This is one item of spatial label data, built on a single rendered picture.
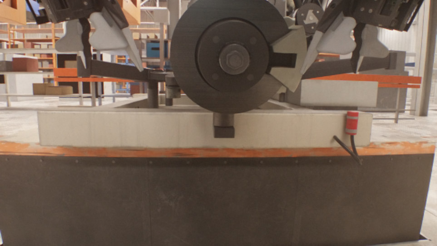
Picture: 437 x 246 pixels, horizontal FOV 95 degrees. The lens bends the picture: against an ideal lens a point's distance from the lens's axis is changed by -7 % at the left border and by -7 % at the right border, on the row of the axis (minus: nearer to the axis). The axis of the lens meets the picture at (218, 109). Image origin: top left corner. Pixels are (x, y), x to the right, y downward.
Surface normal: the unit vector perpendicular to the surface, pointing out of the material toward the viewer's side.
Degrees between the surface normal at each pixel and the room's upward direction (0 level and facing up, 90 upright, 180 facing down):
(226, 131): 90
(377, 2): 93
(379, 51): 124
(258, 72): 104
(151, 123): 90
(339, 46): 63
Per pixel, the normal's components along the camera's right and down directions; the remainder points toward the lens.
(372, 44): -0.78, 0.58
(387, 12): -0.86, 0.11
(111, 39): 0.63, -0.36
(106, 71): 0.92, 0.07
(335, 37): -0.61, -0.38
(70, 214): 0.06, 0.12
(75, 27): 0.76, 0.61
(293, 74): 0.05, 0.36
